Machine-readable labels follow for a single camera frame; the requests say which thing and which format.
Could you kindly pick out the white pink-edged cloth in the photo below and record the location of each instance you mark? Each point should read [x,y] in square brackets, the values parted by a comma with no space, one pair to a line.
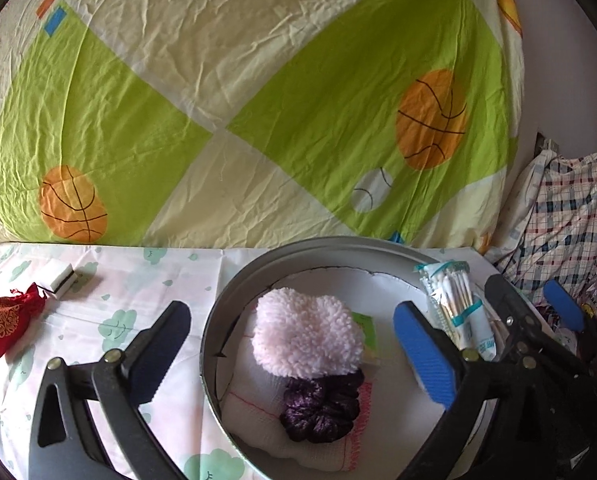
[252,403]

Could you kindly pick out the cotton swab packet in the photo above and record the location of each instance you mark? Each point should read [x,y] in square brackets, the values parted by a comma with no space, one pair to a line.
[455,308]

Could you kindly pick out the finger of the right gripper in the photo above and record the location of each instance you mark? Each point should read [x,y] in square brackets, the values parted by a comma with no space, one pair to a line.
[581,320]
[527,348]

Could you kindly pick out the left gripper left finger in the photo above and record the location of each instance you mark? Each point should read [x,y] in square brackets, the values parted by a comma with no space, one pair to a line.
[65,443]

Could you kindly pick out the green tissue pack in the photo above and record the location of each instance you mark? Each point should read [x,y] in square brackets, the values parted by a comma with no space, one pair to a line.
[368,328]

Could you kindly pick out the plaid fabric pile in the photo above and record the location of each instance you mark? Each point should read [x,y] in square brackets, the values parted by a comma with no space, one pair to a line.
[547,229]

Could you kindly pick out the white sponge block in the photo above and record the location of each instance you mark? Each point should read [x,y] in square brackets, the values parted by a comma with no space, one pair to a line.
[55,277]

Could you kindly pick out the red embroidered drawstring pouch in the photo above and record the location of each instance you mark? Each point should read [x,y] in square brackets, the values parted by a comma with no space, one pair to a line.
[17,311]

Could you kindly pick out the round cookie tin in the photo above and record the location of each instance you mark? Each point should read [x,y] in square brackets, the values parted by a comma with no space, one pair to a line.
[370,277]

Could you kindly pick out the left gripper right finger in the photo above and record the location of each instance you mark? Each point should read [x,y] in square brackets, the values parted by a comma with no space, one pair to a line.
[459,380]

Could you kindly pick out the sports print hanging sheet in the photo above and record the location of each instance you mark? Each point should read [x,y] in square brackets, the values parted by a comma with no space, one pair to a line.
[254,123]

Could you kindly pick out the purple scrunchie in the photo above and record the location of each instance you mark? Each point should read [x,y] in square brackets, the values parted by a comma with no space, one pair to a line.
[321,410]

